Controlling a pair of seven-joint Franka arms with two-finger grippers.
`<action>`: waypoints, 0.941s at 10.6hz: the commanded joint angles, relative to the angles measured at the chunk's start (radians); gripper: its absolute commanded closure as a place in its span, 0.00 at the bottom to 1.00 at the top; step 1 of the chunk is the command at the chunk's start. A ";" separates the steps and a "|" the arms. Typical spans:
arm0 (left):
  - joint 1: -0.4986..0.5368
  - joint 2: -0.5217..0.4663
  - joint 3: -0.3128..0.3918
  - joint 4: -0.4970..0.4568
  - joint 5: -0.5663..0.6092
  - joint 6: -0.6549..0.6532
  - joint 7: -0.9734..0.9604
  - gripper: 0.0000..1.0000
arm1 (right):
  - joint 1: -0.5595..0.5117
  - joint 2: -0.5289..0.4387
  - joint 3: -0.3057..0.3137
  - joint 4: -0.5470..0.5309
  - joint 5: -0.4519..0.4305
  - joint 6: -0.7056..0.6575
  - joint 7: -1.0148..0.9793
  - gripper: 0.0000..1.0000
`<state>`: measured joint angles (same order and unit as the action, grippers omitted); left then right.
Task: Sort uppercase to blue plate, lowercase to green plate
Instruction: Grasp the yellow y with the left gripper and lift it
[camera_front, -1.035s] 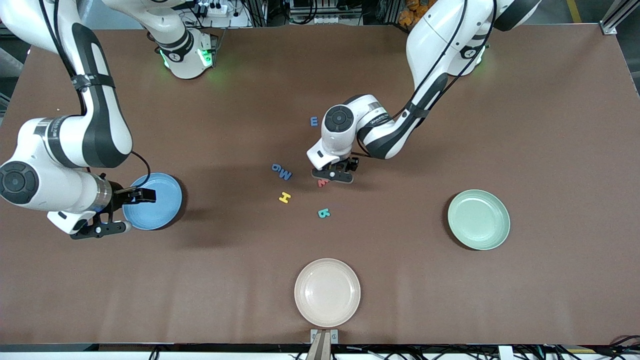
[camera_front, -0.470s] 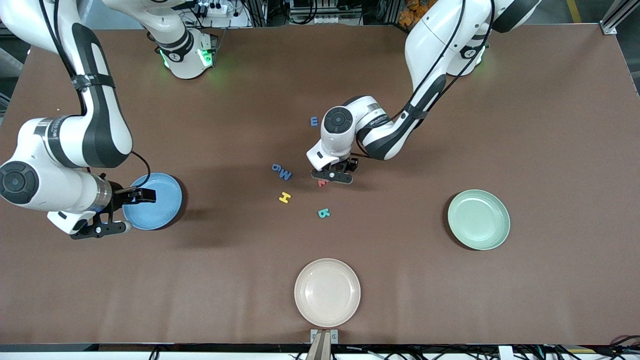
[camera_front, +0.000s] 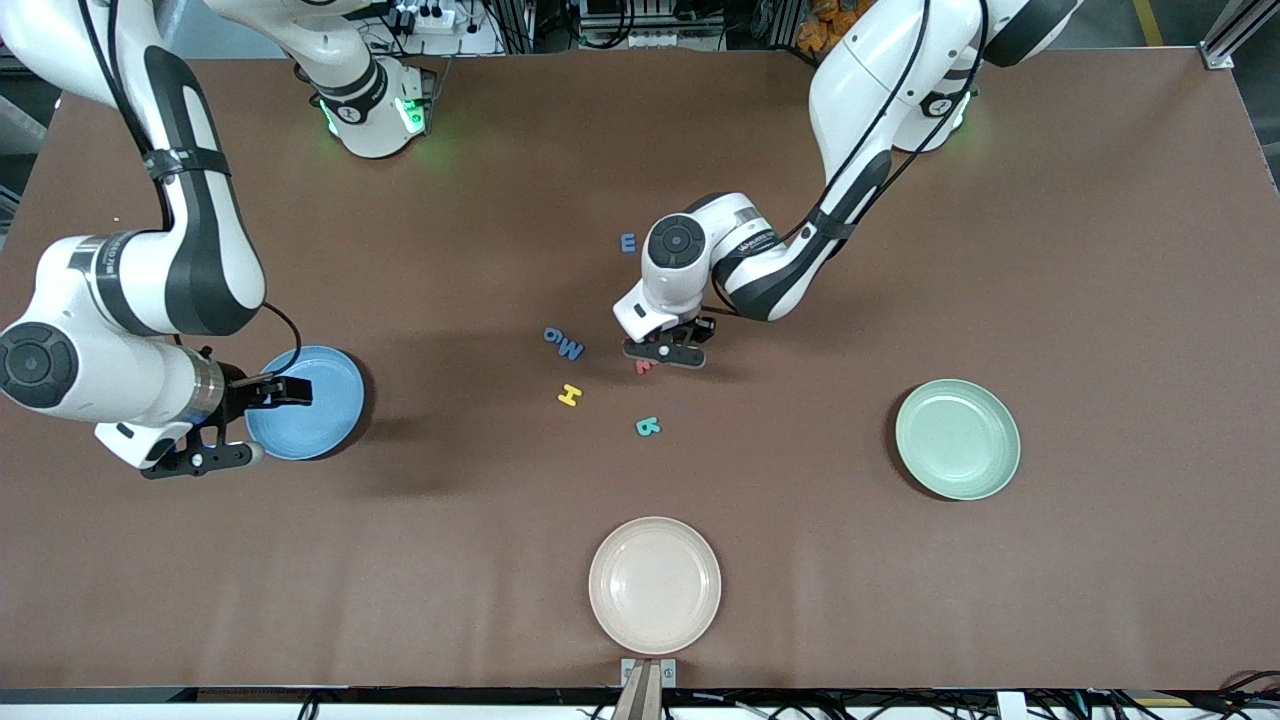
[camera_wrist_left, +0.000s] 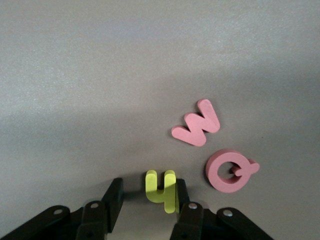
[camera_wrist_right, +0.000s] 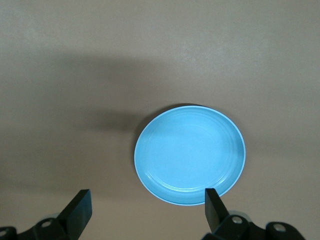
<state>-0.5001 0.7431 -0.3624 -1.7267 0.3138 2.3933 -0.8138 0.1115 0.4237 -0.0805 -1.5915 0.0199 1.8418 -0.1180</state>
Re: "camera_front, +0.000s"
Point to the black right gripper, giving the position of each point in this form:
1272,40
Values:
238,389

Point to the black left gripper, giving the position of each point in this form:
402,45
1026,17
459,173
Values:
699,327

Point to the teal uppercase R letter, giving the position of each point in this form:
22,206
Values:
645,428

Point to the blue uppercase M letter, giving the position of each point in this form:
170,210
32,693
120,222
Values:
570,350

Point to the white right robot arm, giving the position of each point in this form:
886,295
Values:
110,385

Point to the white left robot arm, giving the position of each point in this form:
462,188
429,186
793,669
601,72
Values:
870,80

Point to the blue plate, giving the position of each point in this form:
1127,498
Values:
320,430

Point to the yellow uppercase H letter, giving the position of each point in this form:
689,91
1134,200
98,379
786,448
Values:
569,396

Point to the beige plate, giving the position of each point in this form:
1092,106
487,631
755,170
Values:
655,585

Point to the green plate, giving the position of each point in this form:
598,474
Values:
958,440

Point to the bag of oranges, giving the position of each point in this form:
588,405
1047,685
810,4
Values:
820,28

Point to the white power strip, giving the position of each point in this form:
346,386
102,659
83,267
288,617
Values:
430,18

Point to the white plastic block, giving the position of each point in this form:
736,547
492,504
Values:
1011,706

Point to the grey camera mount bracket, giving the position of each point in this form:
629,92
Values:
640,700

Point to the aluminium frame profile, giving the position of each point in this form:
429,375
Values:
1220,52

